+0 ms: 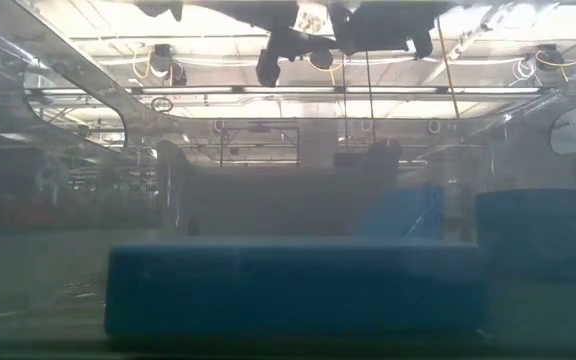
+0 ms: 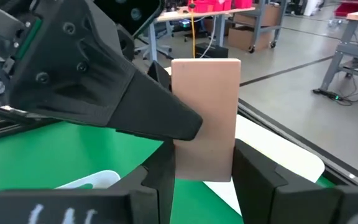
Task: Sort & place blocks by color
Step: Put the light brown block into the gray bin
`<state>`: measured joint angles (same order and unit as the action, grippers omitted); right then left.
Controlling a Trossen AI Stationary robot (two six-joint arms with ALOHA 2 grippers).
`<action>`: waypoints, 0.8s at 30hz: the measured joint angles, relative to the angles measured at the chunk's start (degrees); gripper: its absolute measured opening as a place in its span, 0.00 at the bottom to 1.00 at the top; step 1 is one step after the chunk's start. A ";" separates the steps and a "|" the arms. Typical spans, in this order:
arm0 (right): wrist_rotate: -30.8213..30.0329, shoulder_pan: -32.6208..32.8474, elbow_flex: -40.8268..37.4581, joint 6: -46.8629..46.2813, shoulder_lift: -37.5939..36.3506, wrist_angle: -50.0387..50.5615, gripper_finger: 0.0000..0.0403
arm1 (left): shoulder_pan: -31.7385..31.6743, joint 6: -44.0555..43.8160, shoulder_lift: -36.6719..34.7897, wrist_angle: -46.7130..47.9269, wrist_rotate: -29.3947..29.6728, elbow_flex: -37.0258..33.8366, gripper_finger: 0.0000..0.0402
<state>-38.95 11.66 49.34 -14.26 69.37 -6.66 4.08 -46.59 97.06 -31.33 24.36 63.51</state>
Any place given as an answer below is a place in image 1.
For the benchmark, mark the rounded blue block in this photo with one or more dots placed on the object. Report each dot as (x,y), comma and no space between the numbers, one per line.
(540,235)

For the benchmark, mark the blue cube block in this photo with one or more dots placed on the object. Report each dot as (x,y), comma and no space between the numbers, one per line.
(398,215)

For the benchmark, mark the black metal rack frame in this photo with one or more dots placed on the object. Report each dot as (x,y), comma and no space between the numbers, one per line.
(260,129)

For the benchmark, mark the white room pillar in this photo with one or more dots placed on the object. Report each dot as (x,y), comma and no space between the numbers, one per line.
(318,145)

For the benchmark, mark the dark smoky plastic bin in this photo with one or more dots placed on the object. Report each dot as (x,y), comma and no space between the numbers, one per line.
(93,85)

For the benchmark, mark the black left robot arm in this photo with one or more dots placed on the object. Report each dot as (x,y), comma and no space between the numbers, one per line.
(160,7)

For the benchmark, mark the black ceiling-mounted device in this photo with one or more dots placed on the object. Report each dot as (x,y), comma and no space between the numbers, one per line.
(548,57)
(160,59)
(321,60)

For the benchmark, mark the long blue rectangular block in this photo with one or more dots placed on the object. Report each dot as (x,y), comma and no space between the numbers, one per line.
(293,290)

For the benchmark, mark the grey translucent plastic bin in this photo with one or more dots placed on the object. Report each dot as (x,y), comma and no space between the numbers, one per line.
(268,200)

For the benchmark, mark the long ceiling light strip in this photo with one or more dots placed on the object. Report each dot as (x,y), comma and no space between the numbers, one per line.
(193,90)

